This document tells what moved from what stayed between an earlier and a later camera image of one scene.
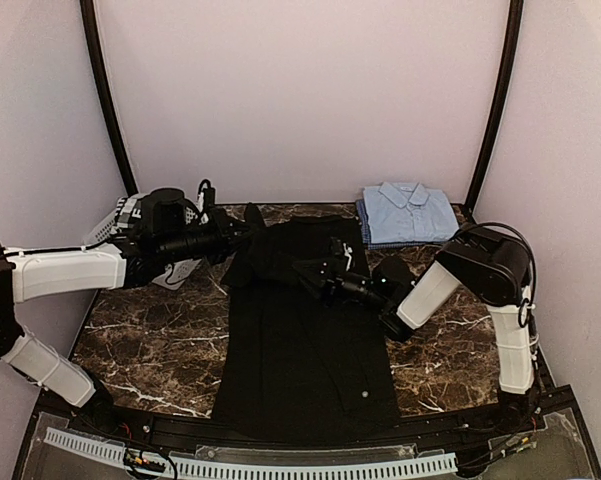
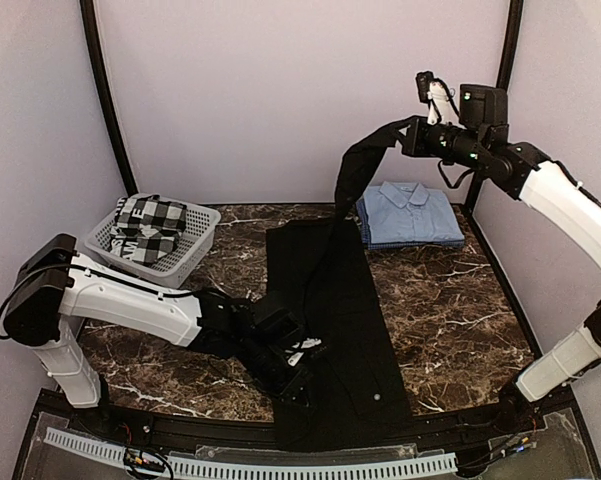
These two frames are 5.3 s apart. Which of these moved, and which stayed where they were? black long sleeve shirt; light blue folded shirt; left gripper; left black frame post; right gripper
Moved: left gripper; right gripper; black long sleeve shirt
Stayed: light blue folded shirt; left black frame post
